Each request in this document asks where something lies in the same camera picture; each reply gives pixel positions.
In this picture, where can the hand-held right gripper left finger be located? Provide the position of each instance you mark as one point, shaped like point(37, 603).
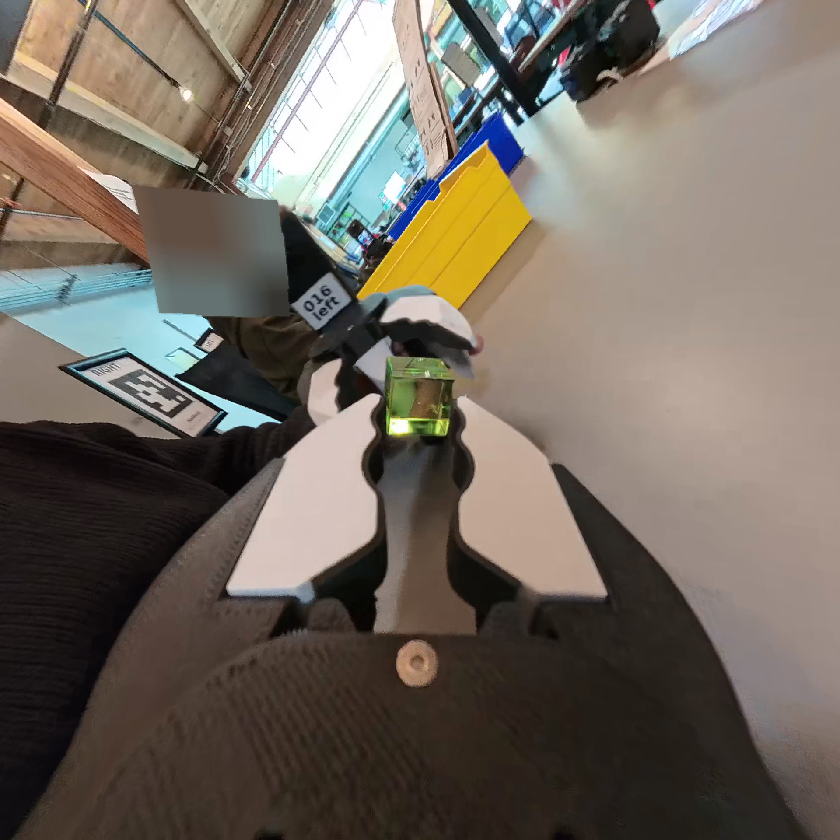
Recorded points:
point(315, 512)

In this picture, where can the black battery charger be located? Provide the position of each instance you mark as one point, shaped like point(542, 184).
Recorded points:
point(630, 33)
point(594, 79)

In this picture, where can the person's left forearm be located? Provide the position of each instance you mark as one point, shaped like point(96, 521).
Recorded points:
point(249, 446)

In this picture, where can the printed cardboard sign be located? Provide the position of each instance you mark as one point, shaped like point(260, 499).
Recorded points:
point(426, 85)

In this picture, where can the printed paper sheet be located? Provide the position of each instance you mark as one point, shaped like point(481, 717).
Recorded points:
point(709, 26)

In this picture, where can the person's left hand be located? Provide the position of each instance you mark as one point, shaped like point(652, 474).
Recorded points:
point(477, 343)

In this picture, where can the green transparent cube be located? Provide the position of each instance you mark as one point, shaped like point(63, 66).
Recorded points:
point(420, 400)

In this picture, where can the dark cloth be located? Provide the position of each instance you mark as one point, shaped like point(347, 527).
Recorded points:
point(223, 387)

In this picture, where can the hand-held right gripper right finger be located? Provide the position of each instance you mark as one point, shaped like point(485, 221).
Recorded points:
point(518, 518)

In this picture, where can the framed marker sign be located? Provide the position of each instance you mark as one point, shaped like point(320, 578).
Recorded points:
point(151, 394)

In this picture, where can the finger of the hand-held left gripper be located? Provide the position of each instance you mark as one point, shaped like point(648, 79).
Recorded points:
point(426, 312)
point(325, 390)

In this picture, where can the black metal post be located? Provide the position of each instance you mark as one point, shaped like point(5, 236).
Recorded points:
point(505, 72)

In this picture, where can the blue plastic bin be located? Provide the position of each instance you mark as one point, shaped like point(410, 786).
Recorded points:
point(499, 141)

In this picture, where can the small framed sign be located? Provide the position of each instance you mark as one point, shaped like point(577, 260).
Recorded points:
point(208, 342)

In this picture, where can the yellow plastic bins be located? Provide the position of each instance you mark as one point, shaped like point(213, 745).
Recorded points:
point(459, 229)

